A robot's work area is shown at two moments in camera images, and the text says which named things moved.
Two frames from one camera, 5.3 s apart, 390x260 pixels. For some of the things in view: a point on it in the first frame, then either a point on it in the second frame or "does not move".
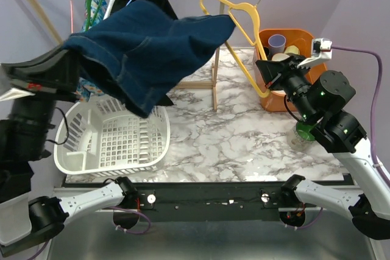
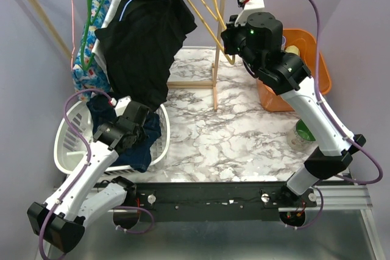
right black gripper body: [289, 72] to [234, 42]
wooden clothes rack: [35, 3] does not move
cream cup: [292, 50] does not move
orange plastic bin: [303, 39] does not move
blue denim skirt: [145, 53] to [138, 156]
